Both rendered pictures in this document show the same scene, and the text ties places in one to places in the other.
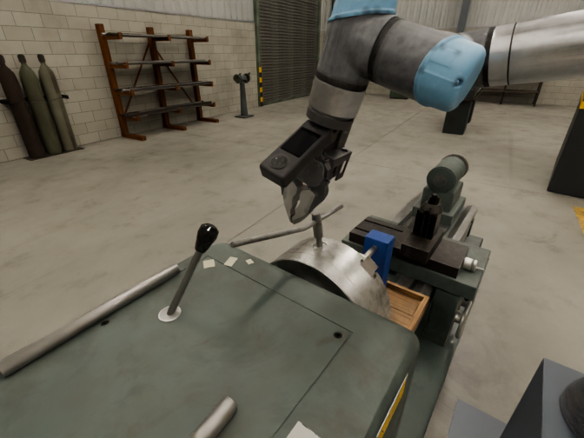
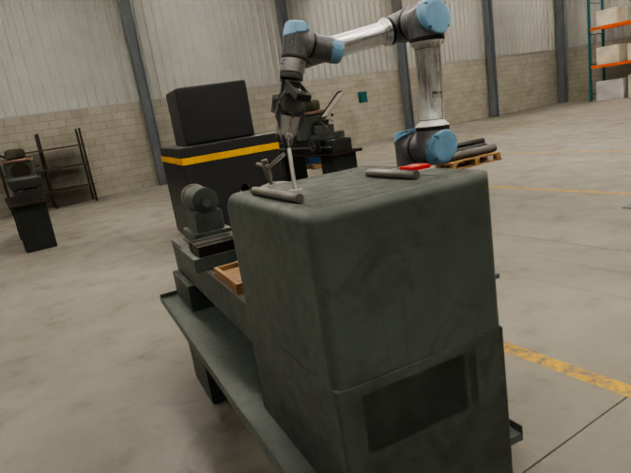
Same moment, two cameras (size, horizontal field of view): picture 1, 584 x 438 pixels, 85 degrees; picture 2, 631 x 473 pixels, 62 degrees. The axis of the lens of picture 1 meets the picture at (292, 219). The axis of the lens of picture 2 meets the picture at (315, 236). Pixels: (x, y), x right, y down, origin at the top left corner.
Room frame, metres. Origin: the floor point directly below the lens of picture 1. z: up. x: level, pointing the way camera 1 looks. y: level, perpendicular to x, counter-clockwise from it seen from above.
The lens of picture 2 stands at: (-0.30, 1.40, 1.45)
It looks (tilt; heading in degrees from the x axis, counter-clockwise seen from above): 13 degrees down; 299
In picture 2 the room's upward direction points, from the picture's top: 9 degrees counter-clockwise
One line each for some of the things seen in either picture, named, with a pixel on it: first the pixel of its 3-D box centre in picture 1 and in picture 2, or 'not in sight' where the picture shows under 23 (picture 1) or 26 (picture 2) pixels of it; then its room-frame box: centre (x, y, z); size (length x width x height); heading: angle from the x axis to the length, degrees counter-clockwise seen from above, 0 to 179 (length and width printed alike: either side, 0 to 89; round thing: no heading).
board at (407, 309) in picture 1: (361, 303); (269, 267); (0.82, -0.23, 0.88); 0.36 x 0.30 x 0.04; 53
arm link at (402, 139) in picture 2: not in sight; (411, 145); (0.29, -0.52, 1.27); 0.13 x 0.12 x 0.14; 142
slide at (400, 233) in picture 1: (406, 243); (240, 237); (1.10, -0.47, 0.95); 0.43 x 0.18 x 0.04; 53
